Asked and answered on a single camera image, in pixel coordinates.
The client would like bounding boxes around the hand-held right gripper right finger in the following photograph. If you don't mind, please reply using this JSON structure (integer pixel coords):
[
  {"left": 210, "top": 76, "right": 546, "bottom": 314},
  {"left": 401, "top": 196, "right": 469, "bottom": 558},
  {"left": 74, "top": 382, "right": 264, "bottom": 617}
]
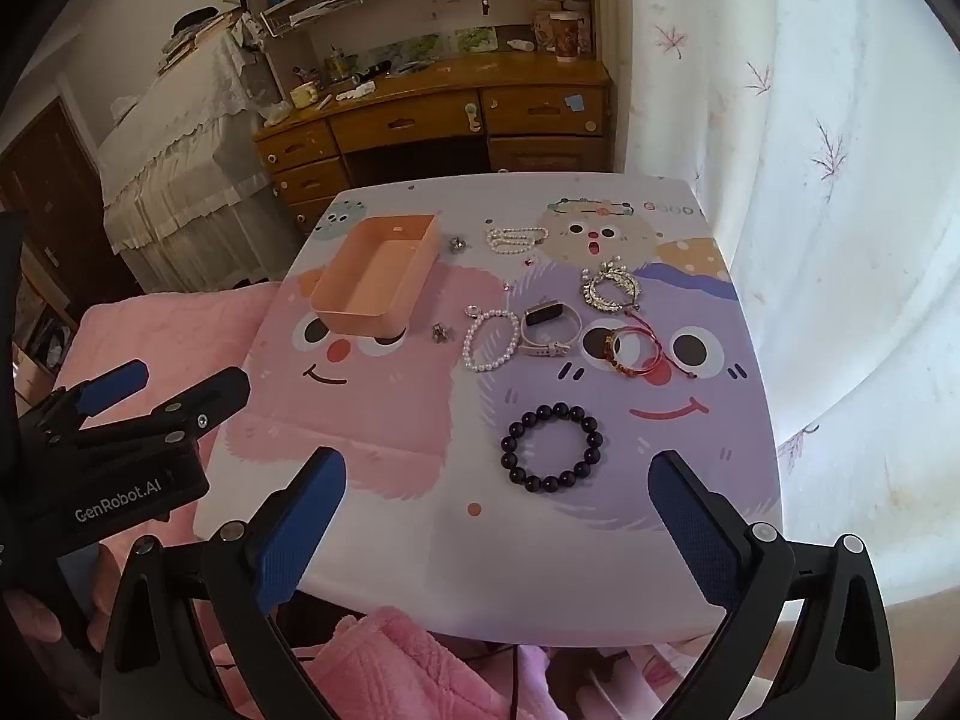
[{"left": 646, "top": 448, "right": 897, "bottom": 720}]

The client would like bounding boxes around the pink blanket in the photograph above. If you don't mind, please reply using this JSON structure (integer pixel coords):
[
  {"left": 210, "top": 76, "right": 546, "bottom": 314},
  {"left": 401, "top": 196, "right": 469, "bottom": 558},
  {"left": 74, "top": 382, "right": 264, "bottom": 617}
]
[{"left": 15, "top": 289, "right": 278, "bottom": 541}]

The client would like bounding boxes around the white lace cloth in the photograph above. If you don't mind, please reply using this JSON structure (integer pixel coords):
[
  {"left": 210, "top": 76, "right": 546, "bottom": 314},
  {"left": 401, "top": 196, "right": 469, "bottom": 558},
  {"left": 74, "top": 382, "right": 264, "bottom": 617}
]
[{"left": 97, "top": 30, "right": 301, "bottom": 293}]

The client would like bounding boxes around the silver rhinestone bracelet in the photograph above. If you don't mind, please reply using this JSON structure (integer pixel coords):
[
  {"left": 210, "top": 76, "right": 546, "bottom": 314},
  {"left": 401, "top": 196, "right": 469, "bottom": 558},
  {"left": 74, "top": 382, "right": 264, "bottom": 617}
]
[{"left": 581, "top": 259, "right": 644, "bottom": 314}]

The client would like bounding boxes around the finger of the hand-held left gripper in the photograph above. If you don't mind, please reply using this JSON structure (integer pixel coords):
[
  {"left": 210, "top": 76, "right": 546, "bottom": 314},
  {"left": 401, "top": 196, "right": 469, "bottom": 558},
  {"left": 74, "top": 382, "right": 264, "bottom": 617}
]
[
  {"left": 46, "top": 367, "right": 252, "bottom": 466},
  {"left": 30, "top": 360, "right": 149, "bottom": 437}
]

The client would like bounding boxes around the person's left hand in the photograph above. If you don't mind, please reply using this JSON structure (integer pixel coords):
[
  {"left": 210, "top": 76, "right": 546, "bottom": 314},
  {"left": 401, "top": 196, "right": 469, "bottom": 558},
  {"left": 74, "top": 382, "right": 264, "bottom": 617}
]
[{"left": 0, "top": 589, "right": 65, "bottom": 665}]

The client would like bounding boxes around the white wire rack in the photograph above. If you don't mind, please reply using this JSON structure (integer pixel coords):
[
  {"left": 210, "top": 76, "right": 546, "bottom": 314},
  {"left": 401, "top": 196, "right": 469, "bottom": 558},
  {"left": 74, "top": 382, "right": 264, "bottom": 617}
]
[{"left": 259, "top": 0, "right": 376, "bottom": 38}]

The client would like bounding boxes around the red paper cup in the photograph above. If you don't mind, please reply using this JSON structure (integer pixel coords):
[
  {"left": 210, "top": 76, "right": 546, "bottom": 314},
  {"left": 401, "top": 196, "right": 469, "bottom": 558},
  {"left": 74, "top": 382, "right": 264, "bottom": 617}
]
[{"left": 550, "top": 11, "right": 582, "bottom": 63}]

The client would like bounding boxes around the red string bracelet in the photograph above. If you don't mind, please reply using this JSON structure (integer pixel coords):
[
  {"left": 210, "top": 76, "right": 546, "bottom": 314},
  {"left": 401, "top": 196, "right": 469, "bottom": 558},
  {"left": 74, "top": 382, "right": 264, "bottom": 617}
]
[{"left": 596, "top": 315, "right": 698, "bottom": 383}]

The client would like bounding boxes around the dark wooden door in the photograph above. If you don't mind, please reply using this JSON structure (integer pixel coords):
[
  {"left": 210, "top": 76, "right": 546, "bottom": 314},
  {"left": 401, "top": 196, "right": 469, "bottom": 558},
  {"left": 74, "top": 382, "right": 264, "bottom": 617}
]
[{"left": 0, "top": 97, "right": 143, "bottom": 391}]

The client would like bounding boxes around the wooden desk hutch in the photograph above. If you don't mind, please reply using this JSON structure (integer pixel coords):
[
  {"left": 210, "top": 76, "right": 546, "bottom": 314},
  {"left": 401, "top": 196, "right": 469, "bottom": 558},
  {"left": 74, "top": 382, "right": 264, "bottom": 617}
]
[{"left": 229, "top": 0, "right": 612, "bottom": 91}]

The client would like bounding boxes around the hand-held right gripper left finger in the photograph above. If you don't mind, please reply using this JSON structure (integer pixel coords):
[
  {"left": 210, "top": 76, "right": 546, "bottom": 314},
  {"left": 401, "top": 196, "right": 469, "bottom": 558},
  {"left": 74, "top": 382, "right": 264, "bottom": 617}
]
[{"left": 97, "top": 446, "right": 353, "bottom": 720}]

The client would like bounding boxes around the white leaf print curtain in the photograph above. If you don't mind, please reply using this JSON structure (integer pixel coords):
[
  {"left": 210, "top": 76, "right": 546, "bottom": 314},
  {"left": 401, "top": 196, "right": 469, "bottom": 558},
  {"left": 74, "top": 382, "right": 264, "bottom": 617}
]
[{"left": 615, "top": 0, "right": 960, "bottom": 616}]

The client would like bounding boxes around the white pearl bracelet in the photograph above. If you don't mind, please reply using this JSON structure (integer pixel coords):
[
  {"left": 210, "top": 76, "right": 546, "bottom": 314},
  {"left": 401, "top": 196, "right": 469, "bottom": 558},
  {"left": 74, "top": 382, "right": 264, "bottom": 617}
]
[{"left": 463, "top": 305, "right": 520, "bottom": 373}]

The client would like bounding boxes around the white band smart watch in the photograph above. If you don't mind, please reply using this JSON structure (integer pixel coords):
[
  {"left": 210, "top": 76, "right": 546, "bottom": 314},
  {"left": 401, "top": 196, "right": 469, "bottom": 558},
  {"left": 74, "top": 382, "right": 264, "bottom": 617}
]
[{"left": 520, "top": 302, "right": 582, "bottom": 358}]

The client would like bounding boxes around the peach plastic box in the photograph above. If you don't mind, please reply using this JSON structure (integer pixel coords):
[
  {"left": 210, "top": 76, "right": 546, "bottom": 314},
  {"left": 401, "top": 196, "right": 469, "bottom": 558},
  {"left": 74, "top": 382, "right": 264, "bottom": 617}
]
[{"left": 310, "top": 214, "right": 442, "bottom": 337}]

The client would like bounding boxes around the pink fluffy garment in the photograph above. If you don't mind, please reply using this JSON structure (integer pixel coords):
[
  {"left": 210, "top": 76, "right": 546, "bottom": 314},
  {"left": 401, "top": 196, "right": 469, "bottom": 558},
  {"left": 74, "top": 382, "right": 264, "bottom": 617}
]
[{"left": 225, "top": 604, "right": 571, "bottom": 720}]

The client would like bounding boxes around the wooden desk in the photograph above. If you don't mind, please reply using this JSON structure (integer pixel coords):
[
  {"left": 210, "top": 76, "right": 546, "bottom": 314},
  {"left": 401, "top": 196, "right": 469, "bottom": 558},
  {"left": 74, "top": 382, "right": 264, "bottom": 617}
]
[{"left": 253, "top": 56, "right": 612, "bottom": 233}]

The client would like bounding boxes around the dark bead bracelet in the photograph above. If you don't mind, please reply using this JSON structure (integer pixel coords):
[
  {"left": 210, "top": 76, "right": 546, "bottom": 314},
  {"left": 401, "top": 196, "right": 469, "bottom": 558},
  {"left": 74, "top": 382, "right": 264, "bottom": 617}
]
[{"left": 501, "top": 403, "right": 605, "bottom": 494}]

